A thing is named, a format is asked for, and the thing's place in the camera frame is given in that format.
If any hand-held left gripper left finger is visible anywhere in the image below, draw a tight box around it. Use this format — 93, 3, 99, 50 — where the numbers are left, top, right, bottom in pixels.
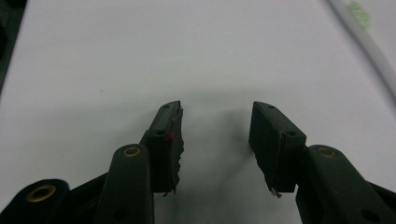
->
139, 100, 185, 198

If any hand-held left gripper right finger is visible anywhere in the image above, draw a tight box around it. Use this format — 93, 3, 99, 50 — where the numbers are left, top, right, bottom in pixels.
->
248, 101, 308, 199

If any white leaf-print mesh zipper bag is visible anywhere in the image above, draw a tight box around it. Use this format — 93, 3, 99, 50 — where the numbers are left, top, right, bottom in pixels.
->
325, 0, 396, 102

